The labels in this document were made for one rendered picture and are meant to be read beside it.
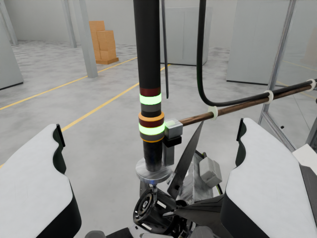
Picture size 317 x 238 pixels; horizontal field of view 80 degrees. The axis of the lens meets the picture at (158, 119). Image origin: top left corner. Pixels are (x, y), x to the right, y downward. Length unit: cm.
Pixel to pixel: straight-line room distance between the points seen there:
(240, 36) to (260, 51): 62
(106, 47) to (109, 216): 712
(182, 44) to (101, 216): 651
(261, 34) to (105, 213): 509
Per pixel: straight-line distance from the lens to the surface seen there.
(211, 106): 39
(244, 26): 567
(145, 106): 30
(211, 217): 40
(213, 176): 85
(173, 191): 67
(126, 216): 212
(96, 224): 214
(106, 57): 849
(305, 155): 73
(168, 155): 36
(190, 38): 749
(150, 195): 63
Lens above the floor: 172
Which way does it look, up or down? 28 degrees down
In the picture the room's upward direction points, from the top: 1 degrees counter-clockwise
